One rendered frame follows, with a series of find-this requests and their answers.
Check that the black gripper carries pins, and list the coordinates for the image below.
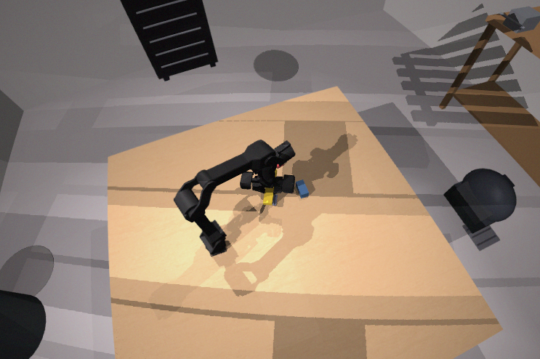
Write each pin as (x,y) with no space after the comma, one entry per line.
(281,184)

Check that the yellow bar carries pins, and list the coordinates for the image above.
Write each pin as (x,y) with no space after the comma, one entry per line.
(268,197)

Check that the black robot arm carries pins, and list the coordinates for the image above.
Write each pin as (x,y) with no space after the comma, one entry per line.
(258,157)

